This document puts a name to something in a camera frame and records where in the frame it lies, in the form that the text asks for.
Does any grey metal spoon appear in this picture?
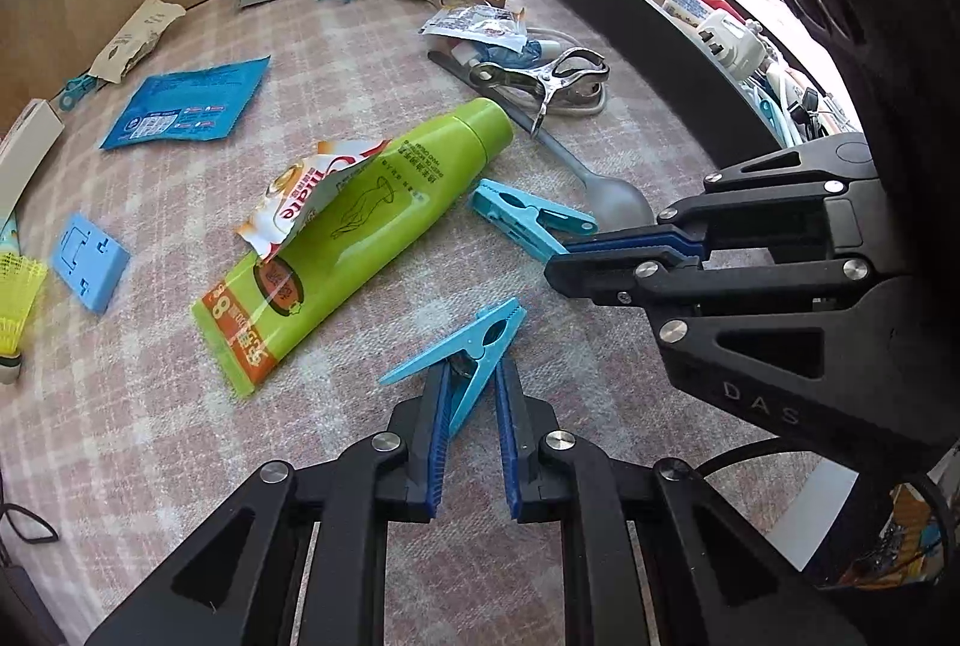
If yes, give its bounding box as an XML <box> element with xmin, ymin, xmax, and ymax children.
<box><xmin>428</xmin><ymin>50</ymin><xmax>656</xmax><ymax>232</ymax></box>

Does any white plug adapter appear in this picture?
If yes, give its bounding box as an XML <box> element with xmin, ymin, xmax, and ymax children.
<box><xmin>697</xmin><ymin>9</ymin><xmax>768</xmax><ymax>82</ymax></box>

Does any white orange snack packet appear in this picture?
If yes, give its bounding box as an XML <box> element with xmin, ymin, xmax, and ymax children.
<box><xmin>420</xmin><ymin>4</ymin><xmax>527</xmax><ymax>52</ymax></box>

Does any white printed cardboard box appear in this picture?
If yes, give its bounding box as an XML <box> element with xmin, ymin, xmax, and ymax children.
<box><xmin>0</xmin><ymin>98</ymin><xmax>64</xmax><ymax>224</ymax></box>

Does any green tube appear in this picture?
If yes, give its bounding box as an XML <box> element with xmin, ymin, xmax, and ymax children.
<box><xmin>192</xmin><ymin>97</ymin><xmax>514</xmax><ymax>398</ymax></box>

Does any white dotted tissue pack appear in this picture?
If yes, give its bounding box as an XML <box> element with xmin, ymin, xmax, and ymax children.
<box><xmin>662</xmin><ymin>0</ymin><xmax>715</xmax><ymax>29</ymax></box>

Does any small blue bottle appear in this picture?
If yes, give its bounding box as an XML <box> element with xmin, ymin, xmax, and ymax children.
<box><xmin>473</xmin><ymin>38</ymin><xmax>563</xmax><ymax>70</ymax></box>

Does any light blue cream tube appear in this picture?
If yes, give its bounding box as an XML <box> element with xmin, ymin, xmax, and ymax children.
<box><xmin>0</xmin><ymin>215</ymin><xmax>21</xmax><ymax>254</ymax></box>

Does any blue phone stand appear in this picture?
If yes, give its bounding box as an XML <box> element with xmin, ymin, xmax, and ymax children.
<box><xmin>50</xmin><ymin>214</ymin><xmax>130</xmax><ymax>314</ymax></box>

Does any blue wet wipes packet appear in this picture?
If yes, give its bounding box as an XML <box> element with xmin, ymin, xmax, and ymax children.
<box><xmin>99</xmin><ymin>56</ymin><xmax>270</xmax><ymax>151</ymax></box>

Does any black storage tray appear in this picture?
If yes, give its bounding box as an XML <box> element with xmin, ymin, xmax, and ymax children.
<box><xmin>524</xmin><ymin>0</ymin><xmax>864</xmax><ymax>172</ymax></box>

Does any yellow shuttlecock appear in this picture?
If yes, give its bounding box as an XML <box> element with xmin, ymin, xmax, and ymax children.
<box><xmin>0</xmin><ymin>251</ymin><xmax>49</xmax><ymax>384</ymax></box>

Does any cream shower cap packet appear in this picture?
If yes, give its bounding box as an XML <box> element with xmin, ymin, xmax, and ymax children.
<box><xmin>88</xmin><ymin>0</ymin><xmax>185</xmax><ymax>84</ymax></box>

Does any blue clothespin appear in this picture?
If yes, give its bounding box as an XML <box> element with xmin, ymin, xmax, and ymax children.
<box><xmin>469</xmin><ymin>178</ymin><xmax>599</xmax><ymax>265</ymax></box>
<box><xmin>379</xmin><ymin>297</ymin><xmax>527</xmax><ymax>437</ymax></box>

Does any blue scissor-shaped clip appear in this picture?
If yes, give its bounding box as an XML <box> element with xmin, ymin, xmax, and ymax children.
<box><xmin>59</xmin><ymin>74</ymin><xmax>104</xmax><ymax>112</ymax></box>

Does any red pouch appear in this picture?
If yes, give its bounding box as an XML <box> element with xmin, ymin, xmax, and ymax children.
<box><xmin>700</xmin><ymin>0</ymin><xmax>747</xmax><ymax>24</ymax></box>

